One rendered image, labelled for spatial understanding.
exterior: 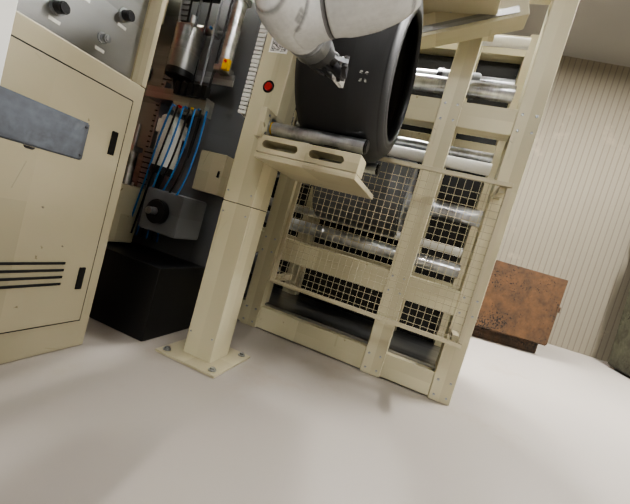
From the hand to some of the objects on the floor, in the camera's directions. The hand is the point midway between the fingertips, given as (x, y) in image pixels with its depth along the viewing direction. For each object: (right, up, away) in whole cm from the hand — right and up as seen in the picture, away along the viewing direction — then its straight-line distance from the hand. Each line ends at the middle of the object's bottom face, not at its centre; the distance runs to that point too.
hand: (338, 78), depth 96 cm
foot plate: (-51, -90, +42) cm, 112 cm away
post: (-51, -90, +42) cm, 112 cm away
